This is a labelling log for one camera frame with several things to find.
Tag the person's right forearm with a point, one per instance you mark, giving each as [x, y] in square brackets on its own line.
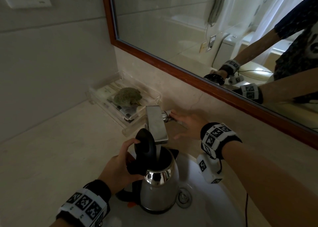
[268, 184]

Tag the clear acrylic tray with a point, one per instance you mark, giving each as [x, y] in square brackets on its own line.
[151, 96]

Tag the white sink basin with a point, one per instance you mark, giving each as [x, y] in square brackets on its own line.
[211, 204]

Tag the white marker cube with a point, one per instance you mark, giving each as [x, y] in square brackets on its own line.
[210, 169]

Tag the chrome square faucet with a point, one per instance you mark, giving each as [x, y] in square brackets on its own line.
[156, 122]

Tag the marker wristband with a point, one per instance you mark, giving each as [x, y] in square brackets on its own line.
[84, 204]
[216, 137]

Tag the person's right hand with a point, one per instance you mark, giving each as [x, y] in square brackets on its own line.
[193, 125]

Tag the stainless steel electric kettle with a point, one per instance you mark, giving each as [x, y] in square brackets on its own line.
[159, 194]

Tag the chrome sink drain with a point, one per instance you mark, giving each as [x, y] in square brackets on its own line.
[183, 197]

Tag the white toiletry packet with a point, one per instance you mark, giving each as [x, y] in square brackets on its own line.
[104, 91]

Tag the person's left hand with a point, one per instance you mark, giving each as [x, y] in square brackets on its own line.
[116, 172]

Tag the wood-framed wall mirror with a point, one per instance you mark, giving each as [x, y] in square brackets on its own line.
[174, 23]

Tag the right marker wristband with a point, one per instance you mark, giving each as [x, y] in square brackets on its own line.
[216, 137]

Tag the left marker wristband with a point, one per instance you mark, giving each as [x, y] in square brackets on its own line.
[84, 204]

